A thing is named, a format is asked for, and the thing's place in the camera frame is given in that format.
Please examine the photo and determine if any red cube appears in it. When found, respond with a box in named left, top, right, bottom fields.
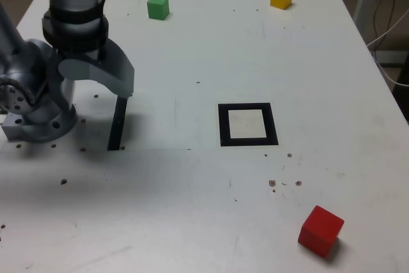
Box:
left=297, top=205, right=345, bottom=260

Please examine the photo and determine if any black tape strip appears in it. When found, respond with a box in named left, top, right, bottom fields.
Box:
left=107, top=95, right=128, bottom=152

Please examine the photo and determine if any green cube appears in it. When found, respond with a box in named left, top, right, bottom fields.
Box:
left=146, top=0, right=169, bottom=20

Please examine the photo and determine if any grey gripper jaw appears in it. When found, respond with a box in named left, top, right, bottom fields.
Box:
left=96, top=38, right=136, bottom=95
left=58, top=58, right=132, bottom=97

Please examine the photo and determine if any black tape square outline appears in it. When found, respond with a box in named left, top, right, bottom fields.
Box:
left=217, top=102, right=279, bottom=148

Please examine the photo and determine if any white cable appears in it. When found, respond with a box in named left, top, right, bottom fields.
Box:
left=366, top=9, right=409, bottom=88

